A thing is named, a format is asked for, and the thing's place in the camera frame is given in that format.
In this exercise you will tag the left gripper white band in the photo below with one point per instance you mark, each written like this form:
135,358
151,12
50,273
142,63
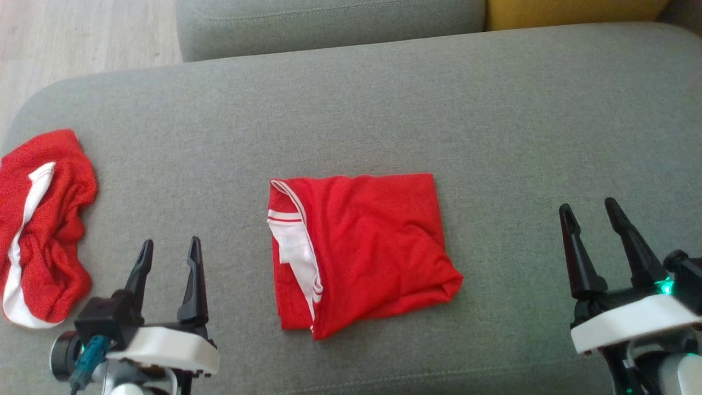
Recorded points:
164,348

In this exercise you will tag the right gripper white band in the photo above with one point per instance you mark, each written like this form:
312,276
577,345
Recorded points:
630,323

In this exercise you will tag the red shorts with white stripe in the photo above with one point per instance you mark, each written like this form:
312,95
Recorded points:
55,236

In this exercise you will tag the red Bulls basketball jersey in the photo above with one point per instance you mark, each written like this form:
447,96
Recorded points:
373,252

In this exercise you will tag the yellow cushion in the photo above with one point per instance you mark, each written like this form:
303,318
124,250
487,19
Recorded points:
576,13

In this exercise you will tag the grey sofa seat cushion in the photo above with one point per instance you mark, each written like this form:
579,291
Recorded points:
384,120

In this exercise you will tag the grey sofa back cushion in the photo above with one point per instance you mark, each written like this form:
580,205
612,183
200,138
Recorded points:
329,27

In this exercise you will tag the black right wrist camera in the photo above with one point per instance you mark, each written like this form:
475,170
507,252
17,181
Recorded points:
685,280

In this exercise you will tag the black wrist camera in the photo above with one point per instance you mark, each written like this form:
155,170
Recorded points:
685,280
93,329

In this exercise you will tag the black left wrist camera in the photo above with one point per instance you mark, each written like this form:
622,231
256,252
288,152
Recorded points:
93,329

